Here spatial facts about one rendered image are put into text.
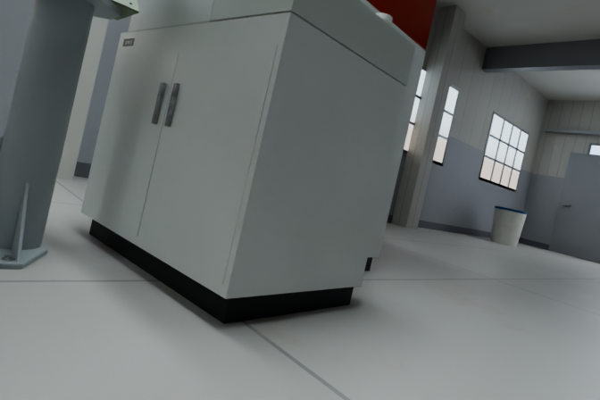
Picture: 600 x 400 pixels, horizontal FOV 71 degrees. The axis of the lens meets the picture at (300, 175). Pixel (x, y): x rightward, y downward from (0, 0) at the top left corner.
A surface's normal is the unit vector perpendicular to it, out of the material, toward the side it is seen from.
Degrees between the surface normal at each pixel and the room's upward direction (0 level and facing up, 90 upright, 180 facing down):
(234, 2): 90
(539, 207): 90
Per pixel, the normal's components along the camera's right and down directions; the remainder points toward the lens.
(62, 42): 0.60, 0.14
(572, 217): -0.73, -0.16
